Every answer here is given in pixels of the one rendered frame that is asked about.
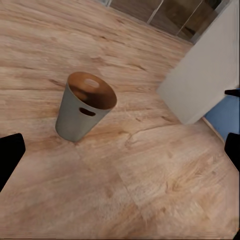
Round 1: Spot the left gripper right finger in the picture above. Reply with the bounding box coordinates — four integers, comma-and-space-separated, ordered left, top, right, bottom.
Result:
224, 132, 240, 172

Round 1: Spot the trash can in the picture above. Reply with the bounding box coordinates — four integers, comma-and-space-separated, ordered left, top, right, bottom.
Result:
55, 71, 117, 142

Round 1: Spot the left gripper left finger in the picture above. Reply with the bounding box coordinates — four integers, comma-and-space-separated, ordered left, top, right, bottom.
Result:
0, 133, 26, 192

